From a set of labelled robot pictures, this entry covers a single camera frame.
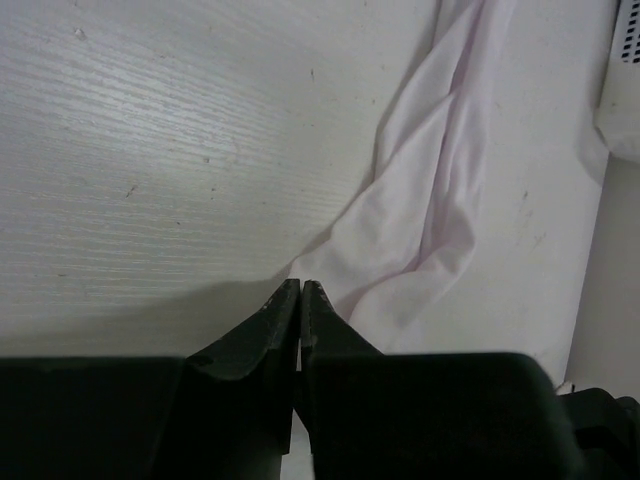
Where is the light pink tank top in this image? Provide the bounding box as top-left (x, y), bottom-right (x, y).
top-left (290, 1), bottom-right (515, 353)

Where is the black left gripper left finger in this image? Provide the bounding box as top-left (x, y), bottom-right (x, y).
top-left (164, 280), bottom-right (300, 479)

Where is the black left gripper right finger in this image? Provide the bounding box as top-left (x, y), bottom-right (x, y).
top-left (301, 281), bottom-right (570, 479)

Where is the white perforated plastic basket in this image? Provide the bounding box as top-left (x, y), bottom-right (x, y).
top-left (595, 0), bottom-right (640, 163)

